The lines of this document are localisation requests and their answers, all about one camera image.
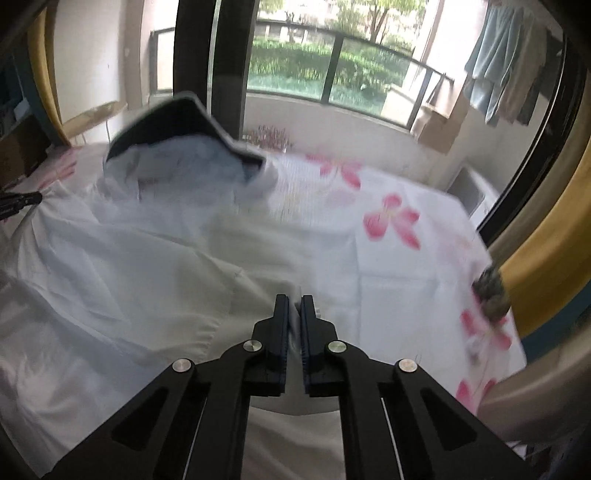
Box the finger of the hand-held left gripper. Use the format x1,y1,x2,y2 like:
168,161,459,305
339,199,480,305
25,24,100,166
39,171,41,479
0,191,44,221

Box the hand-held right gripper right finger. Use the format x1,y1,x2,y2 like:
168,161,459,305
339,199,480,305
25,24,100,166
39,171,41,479
300,294,546,480

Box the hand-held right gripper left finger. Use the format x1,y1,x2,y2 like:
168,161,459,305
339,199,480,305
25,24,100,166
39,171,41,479
41,294,291,480

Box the white floral tablecloth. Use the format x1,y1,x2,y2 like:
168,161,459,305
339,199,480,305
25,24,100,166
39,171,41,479
0,91,352,480

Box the hanging clothes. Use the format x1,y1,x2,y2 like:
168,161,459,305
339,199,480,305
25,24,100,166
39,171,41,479
464,2,561,127

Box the dark wooden shelf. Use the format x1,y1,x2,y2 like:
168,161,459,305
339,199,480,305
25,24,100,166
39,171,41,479
0,51,54,181

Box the round wooden side table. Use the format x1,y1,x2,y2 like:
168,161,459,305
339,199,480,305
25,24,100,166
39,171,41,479
61,100,127,145

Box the yellow curtain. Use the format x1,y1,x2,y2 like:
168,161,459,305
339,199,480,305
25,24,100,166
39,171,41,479
489,134,591,340
25,4,75,148

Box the pink floral white bedsheet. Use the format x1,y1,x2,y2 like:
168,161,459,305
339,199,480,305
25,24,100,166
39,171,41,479
0,143,528,416

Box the pink flowering potted plant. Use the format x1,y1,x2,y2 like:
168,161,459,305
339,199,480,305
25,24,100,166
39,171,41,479
247,124,296,153

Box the white appliance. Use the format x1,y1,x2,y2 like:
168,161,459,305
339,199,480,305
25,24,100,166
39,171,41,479
445,165,500,220

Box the cardboard box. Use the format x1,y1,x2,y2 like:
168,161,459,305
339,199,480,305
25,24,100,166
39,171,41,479
411,78,471,155

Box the black balcony railing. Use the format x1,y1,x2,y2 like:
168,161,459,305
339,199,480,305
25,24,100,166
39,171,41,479
148,18,455,134

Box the black sliding door frame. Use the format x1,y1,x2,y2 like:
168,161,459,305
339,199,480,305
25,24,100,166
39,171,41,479
173,0,259,144

